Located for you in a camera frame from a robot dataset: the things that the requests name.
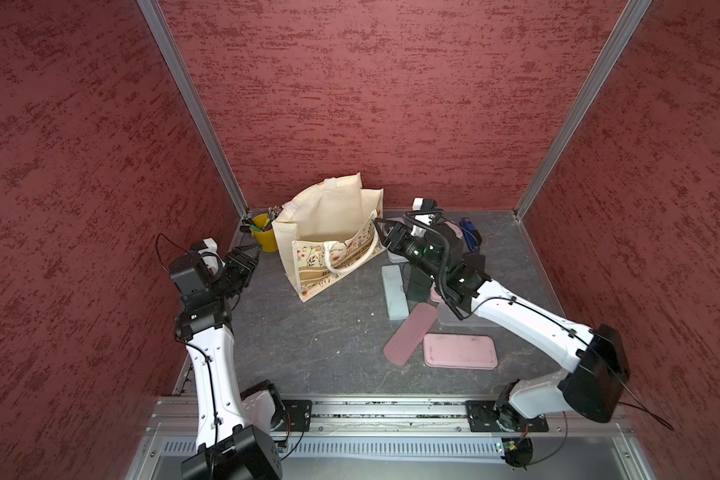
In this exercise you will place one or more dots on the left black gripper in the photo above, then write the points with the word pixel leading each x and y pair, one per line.
pixel 245 264

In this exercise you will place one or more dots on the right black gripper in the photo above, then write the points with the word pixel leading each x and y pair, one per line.
pixel 397 228

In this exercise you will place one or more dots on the light grey pencil case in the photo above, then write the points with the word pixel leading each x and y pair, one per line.
pixel 395 258

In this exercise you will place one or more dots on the cream floral canvas tote bag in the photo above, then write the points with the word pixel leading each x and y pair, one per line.
pixel 326 232

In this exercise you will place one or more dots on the green pencil case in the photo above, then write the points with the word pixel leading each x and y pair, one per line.
pixel 417 284

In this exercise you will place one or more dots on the pink pencil case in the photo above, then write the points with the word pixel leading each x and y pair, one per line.
pixel 455 351
pixel 435 297
pixel 456 229
pixel 410 334

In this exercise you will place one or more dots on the light blue pencil case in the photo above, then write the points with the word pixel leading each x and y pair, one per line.
pixel 396 301

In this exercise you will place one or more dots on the dark grey pencil case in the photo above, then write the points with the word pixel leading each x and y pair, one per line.
pixel 475 260

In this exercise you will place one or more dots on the clear plastic pencil case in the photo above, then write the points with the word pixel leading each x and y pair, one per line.
pixel 447 318

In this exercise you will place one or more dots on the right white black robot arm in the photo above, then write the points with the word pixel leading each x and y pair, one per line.
pixel 593 367

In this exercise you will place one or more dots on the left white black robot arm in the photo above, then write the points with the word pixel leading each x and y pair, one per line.
pixel 234 426

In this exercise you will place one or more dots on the yellow cup with pens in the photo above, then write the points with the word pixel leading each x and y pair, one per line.
pixel 261 227

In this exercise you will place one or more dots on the blue stapler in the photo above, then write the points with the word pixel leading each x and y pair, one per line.
pixel 470 234

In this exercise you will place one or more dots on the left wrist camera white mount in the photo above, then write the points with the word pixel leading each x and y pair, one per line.
pixel 208 251

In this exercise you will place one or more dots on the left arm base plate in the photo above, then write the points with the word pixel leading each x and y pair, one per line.
pixel 293 415

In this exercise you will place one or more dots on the aluminium front rail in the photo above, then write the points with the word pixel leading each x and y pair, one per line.
pixel 441 416

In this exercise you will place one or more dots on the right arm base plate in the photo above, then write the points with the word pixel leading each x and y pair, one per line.
pixel 484 416

